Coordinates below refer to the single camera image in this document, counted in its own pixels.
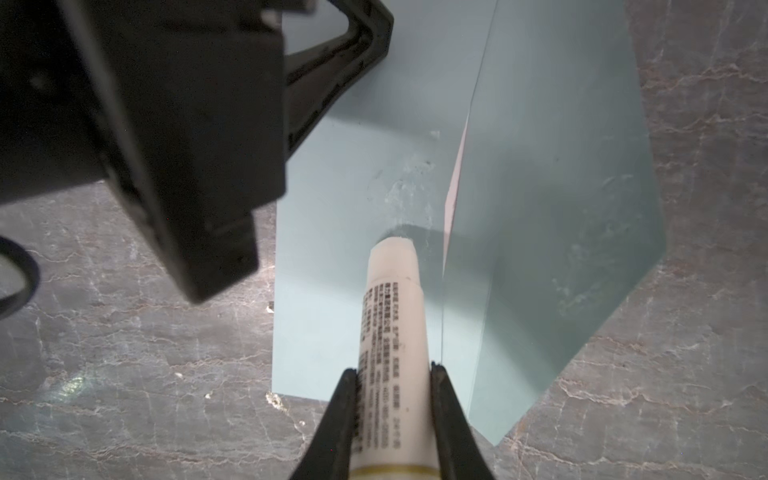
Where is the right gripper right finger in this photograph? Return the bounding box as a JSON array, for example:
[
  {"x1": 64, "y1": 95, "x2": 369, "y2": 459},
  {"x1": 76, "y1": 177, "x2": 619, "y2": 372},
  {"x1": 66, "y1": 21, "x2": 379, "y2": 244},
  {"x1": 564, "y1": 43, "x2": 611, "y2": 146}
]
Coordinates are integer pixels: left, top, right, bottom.
[{"x1": 430, "y1": 362, "x2": 495, "y2": 480}]

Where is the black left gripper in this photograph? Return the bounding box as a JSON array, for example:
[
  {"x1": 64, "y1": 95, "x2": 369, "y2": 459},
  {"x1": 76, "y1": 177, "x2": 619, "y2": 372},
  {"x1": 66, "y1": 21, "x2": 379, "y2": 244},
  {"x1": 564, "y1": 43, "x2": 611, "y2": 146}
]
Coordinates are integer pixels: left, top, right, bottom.
[{"x1": 1, "y1": 1, "x2": 287, "y2": 303}]

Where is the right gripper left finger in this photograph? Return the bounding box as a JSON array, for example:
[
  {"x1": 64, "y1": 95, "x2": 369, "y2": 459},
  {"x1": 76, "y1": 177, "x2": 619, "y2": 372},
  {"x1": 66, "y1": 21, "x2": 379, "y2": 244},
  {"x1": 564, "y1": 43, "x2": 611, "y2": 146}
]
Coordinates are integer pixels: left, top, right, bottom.
[{"x1": 290, "y1": 369, "x2": 357, "y2": 480}]

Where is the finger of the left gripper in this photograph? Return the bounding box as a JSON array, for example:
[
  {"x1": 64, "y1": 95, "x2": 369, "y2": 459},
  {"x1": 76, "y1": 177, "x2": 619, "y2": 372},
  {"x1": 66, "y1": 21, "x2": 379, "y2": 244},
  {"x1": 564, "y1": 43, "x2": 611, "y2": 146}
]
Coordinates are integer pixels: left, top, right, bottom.
[{"x1": 285, "y1": 0, "x2": 394, "y2": 157}]

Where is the white glue stick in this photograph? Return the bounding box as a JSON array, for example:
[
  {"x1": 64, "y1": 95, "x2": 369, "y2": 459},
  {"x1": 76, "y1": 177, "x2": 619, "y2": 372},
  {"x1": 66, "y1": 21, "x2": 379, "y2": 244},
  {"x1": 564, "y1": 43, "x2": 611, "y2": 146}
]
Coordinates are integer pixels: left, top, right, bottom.
[{"x1": 349, "y1": 237, "x2": 440, "y2": 479}]

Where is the light green envelope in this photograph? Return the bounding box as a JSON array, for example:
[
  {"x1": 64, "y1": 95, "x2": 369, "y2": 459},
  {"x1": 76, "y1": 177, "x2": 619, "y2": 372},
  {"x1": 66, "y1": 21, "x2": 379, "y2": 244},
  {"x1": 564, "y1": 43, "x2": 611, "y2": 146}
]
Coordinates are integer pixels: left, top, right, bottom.
[{"x1": 272, "y1": 1, "x2": 665, "y2": 444}]

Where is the white floral letter paper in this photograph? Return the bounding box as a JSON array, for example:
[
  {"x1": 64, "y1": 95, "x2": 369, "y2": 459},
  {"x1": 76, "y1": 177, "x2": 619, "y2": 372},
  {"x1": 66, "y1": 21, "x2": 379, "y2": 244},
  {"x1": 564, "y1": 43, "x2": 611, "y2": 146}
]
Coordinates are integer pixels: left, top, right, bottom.
[{"x1": 442, "y1": 117, "x2": 469, "y2": 268}]

